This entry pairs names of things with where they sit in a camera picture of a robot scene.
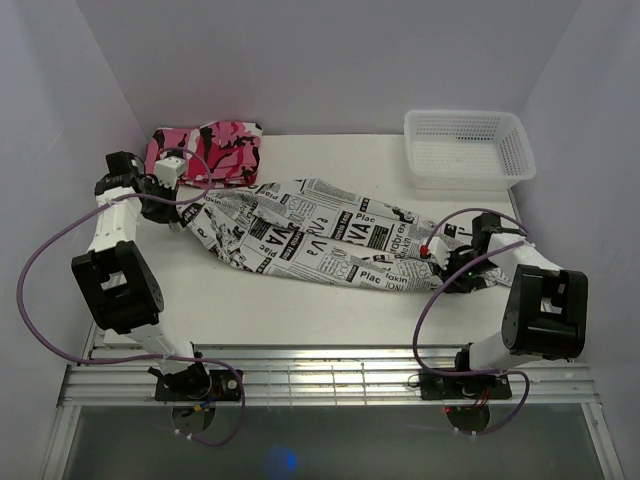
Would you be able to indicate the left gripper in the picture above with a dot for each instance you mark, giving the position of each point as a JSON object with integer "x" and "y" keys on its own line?
{"x": 168, "y": 215}

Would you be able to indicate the pink camouflage folded trousers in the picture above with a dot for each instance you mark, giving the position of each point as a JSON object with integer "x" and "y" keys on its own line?
{"x": 231, "y": 149}

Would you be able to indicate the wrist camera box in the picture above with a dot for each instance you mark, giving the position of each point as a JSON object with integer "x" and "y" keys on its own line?
{"x": 436, "y": 251}
{"x": 169, "y": 170}

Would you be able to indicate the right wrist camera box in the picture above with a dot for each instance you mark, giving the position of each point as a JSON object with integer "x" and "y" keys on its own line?
{"x": 436, "y": 251}

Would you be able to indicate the white plastic basket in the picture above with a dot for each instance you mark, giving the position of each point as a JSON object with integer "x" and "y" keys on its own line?
{"x": 467, "y": 150}

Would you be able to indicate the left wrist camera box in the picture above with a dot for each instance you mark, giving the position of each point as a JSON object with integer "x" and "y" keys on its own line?
{"x": 169, "y": 170}

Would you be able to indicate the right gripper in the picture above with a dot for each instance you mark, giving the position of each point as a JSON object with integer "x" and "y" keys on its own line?
{"x": 461, "y": 286}

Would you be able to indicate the aluminium frame rail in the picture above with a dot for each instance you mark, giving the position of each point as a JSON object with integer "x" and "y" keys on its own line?
{"x": 310, "y": 377}

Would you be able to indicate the newspaper print trousers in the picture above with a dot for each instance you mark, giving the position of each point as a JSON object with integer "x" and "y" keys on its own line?
{"x": 312, "y": 231}

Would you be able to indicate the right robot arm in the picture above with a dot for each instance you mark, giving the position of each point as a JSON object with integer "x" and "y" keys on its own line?
{"x": 545, "y": 314}

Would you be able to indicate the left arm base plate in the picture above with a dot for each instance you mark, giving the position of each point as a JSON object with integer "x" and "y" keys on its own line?
{"x": 221, "y": 386}

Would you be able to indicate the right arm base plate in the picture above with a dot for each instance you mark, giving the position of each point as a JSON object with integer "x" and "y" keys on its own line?
{"x": 438, "y": 387}

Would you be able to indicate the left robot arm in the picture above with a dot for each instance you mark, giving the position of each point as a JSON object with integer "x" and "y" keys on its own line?
{"x": 117, "y": 284}

